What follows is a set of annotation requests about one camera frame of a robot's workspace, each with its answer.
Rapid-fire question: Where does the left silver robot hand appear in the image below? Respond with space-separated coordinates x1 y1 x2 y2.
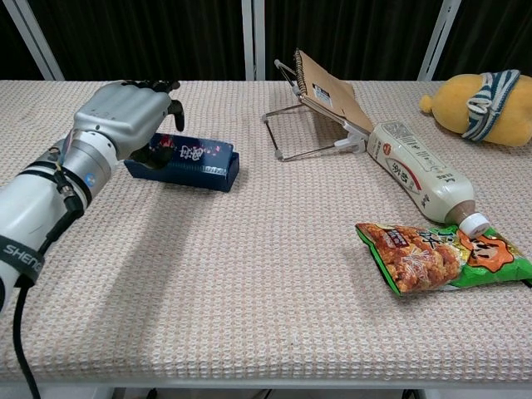
72 79 186 171

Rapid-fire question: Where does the blue glasses case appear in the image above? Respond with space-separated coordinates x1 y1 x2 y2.
123 132 241 194

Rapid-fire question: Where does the black curtain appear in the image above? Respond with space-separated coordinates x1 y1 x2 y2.
0 0 532 82

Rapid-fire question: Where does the brown spiral notebook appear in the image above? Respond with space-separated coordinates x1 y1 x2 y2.
293 48 376 134

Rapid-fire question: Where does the beige waffle tablecloth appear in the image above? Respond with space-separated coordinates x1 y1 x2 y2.
0 78 532 384

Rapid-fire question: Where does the white plastic drink bottle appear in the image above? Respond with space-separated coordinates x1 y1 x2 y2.
366 120 489 238

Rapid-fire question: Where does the yellow plush toy striped cloth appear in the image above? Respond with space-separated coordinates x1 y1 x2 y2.
418 69 532 147

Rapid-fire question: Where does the green orange snack bag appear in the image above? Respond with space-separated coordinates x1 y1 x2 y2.
355 222 532 297

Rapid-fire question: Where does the white slanted frame post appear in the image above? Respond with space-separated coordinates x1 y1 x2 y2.
0 0 66 81
416 0 463 81

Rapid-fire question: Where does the white upright frame post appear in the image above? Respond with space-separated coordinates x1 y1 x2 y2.
254 0 267 81
241 0 256 81

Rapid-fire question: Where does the metal wire book stand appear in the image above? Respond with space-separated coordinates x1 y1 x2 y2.
262 58 372 162

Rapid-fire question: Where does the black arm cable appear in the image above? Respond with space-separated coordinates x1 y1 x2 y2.
11 168 84 399

